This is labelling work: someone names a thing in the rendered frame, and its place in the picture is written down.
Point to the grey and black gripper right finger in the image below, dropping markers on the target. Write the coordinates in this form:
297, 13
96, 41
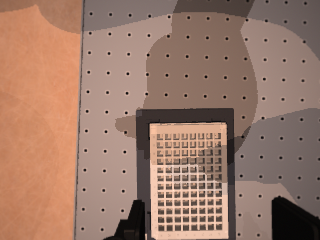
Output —
291, 222

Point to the beige well plate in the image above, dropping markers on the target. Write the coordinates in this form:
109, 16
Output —
193, 164

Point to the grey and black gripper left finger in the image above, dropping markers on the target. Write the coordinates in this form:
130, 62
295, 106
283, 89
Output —
132, 228

